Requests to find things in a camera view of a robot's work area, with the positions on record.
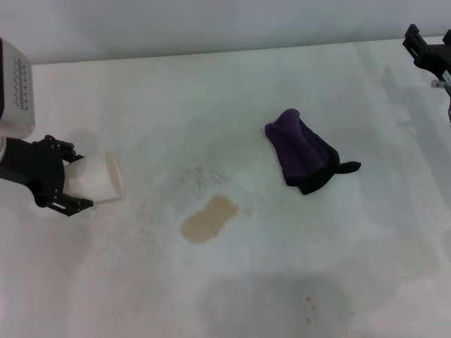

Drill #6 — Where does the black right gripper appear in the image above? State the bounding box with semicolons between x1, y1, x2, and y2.
402;23;451;82

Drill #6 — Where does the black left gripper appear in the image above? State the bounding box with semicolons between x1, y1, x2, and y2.
0;134;95;216

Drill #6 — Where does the white paper cup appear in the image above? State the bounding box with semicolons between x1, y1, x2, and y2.
62;149;127;206

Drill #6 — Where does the purple rag with black edge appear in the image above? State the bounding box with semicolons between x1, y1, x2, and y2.
264;108;362;196

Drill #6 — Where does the brown water stain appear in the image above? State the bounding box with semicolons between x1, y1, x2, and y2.
180;193;240;246

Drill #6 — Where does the grey cable with metal plug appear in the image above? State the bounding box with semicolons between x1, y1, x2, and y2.
431;77;451;125

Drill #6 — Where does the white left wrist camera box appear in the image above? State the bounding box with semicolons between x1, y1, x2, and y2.
0;37;37;139

